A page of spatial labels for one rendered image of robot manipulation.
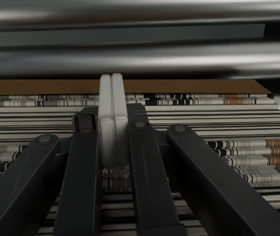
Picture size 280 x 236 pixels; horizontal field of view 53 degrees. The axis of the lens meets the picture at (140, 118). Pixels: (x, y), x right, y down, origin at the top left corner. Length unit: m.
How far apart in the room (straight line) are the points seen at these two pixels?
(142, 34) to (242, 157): 0.95
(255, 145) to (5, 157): 0.17
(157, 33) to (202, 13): 0.82
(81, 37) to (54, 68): 0.81
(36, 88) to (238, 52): 0.21
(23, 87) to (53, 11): 0.08
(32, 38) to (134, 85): 0.90
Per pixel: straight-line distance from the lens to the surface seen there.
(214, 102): 0.27
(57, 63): 0.31
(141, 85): 0.28
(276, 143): 0.22
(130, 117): 0.16
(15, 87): 0.29
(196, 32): 1.15
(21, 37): 1.16
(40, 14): 0.31
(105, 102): 0.16
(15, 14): 0.31
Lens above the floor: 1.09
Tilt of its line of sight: 63 degrees down
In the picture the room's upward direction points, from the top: 169 degrees clockwise
